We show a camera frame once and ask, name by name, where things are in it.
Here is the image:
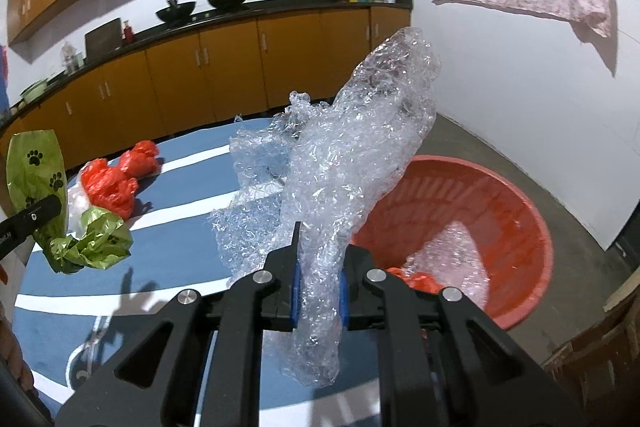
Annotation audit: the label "green paw-print plastic bag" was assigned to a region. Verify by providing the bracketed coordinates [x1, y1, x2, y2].
[7, 130, 133, 275]

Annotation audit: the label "person's left hand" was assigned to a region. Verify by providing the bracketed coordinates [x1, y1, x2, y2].
[0, 302, 35, 394]

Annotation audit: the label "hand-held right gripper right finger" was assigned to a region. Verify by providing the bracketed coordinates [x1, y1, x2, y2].
[337, 244, 586, 427]

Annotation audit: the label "clear plastic wrap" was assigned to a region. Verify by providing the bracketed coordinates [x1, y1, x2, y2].
[207, 91, 331, 288]

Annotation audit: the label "white plastic bag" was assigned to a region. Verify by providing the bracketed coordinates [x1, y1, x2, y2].
[65, 182, 92, 233]

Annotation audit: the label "black kitchen countertop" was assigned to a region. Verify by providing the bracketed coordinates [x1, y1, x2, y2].
[0, 0, 415, 128]

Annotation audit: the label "large orange plastic bag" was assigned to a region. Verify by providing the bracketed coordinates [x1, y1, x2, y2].
[80, 158, 138, 220]

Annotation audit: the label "blue striped music-note tablecloth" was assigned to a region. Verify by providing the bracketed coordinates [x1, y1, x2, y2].
[12, 117, 441, 427]

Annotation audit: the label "cardboard box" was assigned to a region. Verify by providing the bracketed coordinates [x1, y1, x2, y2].
[542, 282, 640, 427]

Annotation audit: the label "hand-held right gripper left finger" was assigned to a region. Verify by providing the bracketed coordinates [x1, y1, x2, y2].
[55, 221, 303, 427]

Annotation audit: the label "wooden lower cabinets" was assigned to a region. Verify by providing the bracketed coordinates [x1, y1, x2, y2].
[0, 4, 413, 172]

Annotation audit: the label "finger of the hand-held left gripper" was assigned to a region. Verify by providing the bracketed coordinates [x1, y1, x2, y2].
[0, 196, 66, 260]

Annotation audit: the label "dark cutting board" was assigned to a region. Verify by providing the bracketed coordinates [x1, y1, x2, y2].
[85, 18, 123, 58]

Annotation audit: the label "large bubble wrap sheet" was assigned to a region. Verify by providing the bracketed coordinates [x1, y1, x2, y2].
[280, 27, 442, 388]

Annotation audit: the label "jar under plastic bag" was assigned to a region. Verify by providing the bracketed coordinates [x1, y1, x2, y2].
[61, 43, 85, 72]

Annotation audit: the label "small bubble wrap piece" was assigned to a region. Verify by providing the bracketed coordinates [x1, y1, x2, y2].
[402, 219, 493, 308]

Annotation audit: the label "green bowl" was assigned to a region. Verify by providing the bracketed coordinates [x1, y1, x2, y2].
[20, 79, 51, 102]

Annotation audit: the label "open black wok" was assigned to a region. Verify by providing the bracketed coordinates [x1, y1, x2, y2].
[156, 0, 197, 25]

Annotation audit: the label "red plastic basket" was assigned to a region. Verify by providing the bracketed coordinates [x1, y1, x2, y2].
[350, 155, 555, 332]

